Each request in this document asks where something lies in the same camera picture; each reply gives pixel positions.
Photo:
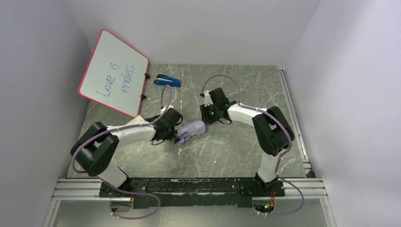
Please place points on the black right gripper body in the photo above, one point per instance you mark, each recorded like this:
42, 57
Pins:
205, 114

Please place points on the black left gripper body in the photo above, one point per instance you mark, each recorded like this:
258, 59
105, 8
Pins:
175, 130

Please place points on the black and lavender umbrella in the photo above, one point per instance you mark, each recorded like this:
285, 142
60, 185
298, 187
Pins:
183, 134

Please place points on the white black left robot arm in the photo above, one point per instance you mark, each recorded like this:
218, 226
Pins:
96, 147

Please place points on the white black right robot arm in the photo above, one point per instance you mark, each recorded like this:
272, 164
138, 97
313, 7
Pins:
273, 132

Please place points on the small beige cardboard box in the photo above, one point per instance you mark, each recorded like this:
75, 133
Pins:
137, 120

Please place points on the blue stapler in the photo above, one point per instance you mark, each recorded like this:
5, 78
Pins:
163, 80

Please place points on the pink framed whiteboard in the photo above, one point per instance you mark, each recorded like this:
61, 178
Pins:
115, 75

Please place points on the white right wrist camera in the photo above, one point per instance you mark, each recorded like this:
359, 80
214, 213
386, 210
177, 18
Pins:
207, 98

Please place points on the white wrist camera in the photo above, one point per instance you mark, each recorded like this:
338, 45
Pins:
165, 108
207, 98

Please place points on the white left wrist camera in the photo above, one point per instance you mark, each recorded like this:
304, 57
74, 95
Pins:
165, 108

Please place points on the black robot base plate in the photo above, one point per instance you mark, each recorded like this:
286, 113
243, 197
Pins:
186, 192

